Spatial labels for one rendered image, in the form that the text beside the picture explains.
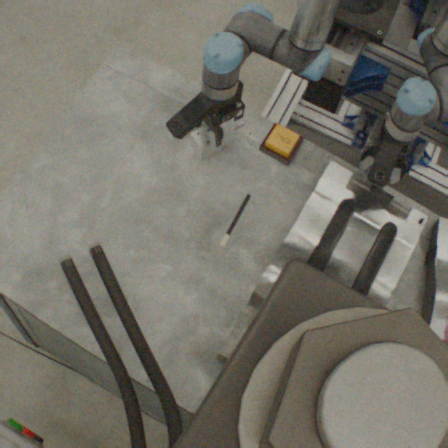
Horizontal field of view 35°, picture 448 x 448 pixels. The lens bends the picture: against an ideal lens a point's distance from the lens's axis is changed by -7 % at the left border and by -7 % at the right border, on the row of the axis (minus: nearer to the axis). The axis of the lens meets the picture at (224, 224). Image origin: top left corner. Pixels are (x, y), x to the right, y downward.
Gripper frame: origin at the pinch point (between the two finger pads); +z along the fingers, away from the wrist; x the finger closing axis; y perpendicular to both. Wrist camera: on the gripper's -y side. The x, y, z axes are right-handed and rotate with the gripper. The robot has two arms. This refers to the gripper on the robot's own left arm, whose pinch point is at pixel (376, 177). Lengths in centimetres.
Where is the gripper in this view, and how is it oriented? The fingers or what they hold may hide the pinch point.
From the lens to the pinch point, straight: 173.7
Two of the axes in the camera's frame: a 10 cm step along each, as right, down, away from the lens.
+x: -9.3, -3.7, 0.8
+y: 3.7, -8.4, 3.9
